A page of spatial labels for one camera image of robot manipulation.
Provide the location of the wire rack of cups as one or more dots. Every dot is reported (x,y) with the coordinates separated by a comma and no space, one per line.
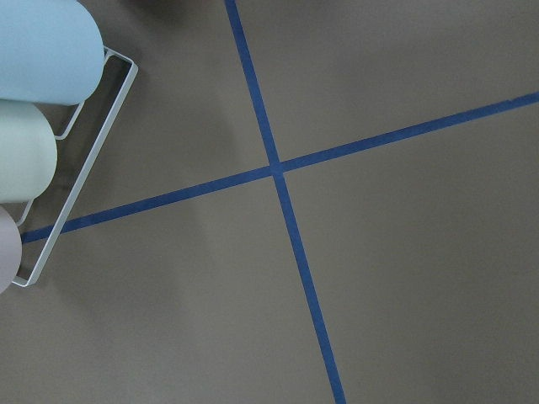
(52,60)

